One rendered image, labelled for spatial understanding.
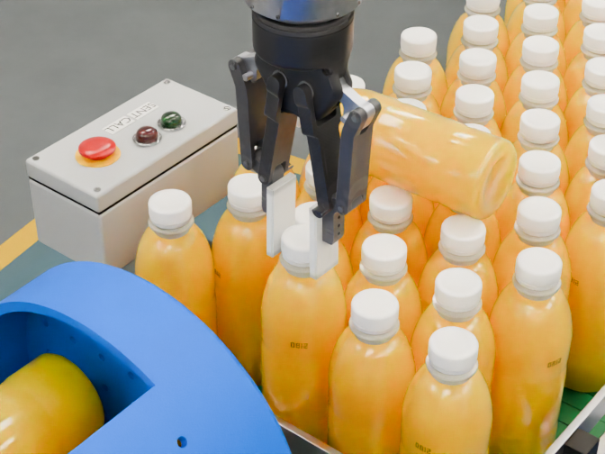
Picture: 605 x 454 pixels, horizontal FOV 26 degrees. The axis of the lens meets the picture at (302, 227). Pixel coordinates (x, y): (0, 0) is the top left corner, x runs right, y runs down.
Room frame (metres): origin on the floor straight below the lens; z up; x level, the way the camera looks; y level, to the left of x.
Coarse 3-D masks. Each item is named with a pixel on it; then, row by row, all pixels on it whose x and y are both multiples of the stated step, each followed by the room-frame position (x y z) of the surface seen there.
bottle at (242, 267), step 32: (224, 224) 0.97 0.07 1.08; (256, 224) 0.96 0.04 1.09; (224, 256) 0.95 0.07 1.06; (256, 256) 0.95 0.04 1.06; (224, 288) 0.95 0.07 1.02; (256, 288) 0.94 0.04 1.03; (224, 320) 0.95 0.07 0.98; (256, 320) 0.94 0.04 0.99; (256, 352) 0.94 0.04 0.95; (256, 384) 0.94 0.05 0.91
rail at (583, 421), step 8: (600, 392) 0.85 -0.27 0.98; (592, 400) 0.84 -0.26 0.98; (600, 400) 0.84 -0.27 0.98; (584, 408) 0.83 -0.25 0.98; (592, 408) 0.83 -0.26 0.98; (600, 408) 0.85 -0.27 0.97; (576, 416) 0.82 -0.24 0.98; (584, 416) 0.82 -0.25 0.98; (592, 416) 0.83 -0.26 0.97; (600, 416) 0.85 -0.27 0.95; (576, 424) 0.81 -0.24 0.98; (584, 424) 0.82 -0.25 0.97; (592, 424) 0.84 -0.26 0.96; (568, 432) 0.80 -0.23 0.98; (560, 440) 0.79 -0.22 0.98; (552, 448) 0.79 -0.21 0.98; (560, 448) 0.79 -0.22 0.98
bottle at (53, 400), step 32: (0, 384) 0.69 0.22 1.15; (32, 384) 0.68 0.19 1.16; (64, 384) 0.68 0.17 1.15; (0, 416) 0.65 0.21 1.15; (32, 416) 0.65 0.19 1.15; (64, 416) 0.66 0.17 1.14; (96, 416) 0.68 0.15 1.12; (0, 448) 0.63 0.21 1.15; (32, 448) 0.64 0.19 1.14; (64, 448) 0.65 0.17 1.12
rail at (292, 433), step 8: (280, 424) 0.81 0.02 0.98; (288, 424) 0.81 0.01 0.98; (288, 432) 0.81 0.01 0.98; (296, 432) 0.80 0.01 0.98; (304, 432) 0.80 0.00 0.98; (288, 440) 0.81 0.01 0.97; (296, 440) 0.80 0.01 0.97; (304, 440) 0.80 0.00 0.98; (312, 440) 0.79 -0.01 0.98; (320, 440) 0.79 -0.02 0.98; (296, 448) 0.80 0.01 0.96; (304, 448) 0.80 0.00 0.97; (312, 448) 0.79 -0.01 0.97; (320, 448) 0.79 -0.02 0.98; (328, 448) 0.79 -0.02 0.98
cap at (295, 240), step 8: (296, 224) 0.88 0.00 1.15; (304, 224) 0.88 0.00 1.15; (288, 232) 0.87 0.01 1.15; (296, 232) 0.87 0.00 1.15; (304, 232) 0.87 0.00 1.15; (288, 240) 0.86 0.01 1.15; (296, 240) 0.86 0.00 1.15; (304, 240) 0.86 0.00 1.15; (288, 248) 0.85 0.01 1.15; (296, 248) 0.85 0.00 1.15; (304, 248) 0.85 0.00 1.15; (288, 256) 0.85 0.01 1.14; (296, 256) 0.84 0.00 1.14; (304, 256) 0.84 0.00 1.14; (296, 264) 0.84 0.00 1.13; (304, 264) 0.84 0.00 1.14
